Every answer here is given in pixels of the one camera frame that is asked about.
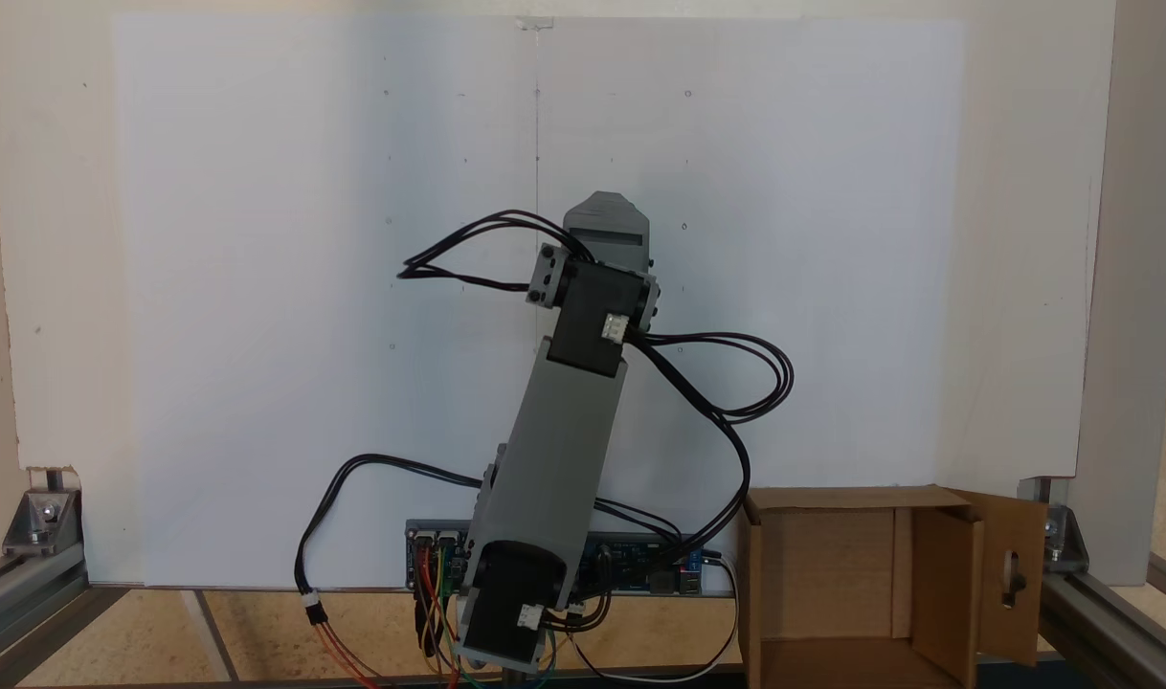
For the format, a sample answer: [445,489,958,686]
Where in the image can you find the wide grey fixed gripper jaw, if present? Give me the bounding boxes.
[563,190,651,233]

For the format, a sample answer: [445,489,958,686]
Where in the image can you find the white paper sheet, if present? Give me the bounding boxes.
[111,13,542,590]
[533,17,967,591]

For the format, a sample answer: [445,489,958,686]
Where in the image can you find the blue power circuit board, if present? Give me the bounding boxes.
[581,529,737,600]

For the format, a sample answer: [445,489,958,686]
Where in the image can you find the motor controller circuit board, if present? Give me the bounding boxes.
[405,520,472,591]

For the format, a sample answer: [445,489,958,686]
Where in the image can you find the open cardboard box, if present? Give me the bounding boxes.
[736,483,1049,689]

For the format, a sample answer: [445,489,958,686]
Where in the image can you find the black servo cable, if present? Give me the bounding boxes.
[593,497,685,552]
[626,340,753,567]
[629,330,796,424]
[396,210,595,294]

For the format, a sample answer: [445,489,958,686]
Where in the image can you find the thick black power cable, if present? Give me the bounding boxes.
[294,454,488,628]

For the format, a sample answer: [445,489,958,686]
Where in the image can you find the yellow jumper wire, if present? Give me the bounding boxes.
[424,550,450,663]

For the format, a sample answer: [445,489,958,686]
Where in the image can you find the green jumper wire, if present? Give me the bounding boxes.
[436,545,462,689]

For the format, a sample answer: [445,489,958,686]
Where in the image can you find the red orange wire pair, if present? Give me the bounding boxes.
[310,612,380,689]

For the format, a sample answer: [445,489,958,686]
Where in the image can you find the metal corner bracket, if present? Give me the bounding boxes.
[1018,476,1091,575]
[2,466,83,559]

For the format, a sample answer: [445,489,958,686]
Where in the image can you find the aluminium frame rail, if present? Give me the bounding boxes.
[0,551,130,689]
[1037,549,1166,689]

